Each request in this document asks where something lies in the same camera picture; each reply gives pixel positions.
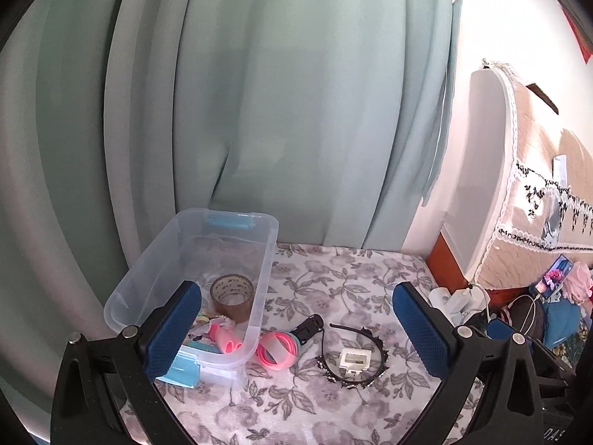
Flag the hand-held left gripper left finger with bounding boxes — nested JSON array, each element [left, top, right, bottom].
[[51, 280, 205, 445]]

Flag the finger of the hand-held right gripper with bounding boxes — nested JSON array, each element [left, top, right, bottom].
[[463, 310, 516, 340]]

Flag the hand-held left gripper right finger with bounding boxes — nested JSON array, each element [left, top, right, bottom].
[[391, 280, 543, 445]]

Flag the brown tape roll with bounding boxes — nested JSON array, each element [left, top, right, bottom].
[[210, 275, 255, 323]]

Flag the clear plastic container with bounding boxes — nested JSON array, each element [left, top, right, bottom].
[[104, 208, 279, 389]]

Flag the black beaded headband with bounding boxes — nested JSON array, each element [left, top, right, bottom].
[[315, 322, 389, 388]]

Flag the white power adapter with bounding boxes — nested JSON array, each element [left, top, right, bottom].
[[428, 285, 488, 326]]

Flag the pink plastic toy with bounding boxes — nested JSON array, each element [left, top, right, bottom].
[[208, 322, 244, 356]]

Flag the blue cloth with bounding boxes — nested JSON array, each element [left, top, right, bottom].
[[544, 299, 588, 349]]

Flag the brown wooden furniture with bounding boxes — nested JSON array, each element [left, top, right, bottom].
[[426, 234, 476, 290]]

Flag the white claw clip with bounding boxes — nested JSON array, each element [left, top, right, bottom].
[[338, 349, 374, 379]]

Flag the smartphone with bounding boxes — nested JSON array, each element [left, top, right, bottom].
[[535, 254, 576, 302]]

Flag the grey floral blanket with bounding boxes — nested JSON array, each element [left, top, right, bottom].
[[116, 241, 487, 445]]

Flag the pink cloth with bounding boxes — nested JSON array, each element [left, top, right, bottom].
[[560, 262, 593, 305]]

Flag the black hair clip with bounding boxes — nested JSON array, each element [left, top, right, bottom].
[[289, 314, 324, 346]]

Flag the beige lace-trimmed cover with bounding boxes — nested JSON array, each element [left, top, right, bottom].
[[481, 58, 593, 280]]

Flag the pale green curtain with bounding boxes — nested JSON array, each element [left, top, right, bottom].
[[0, 0, 464, 445]]

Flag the white cable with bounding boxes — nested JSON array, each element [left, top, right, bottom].
[[505, 287, 544, 335]]

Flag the pink spiral hair ties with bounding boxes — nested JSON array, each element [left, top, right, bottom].
[[257, 330, 300, 372]]

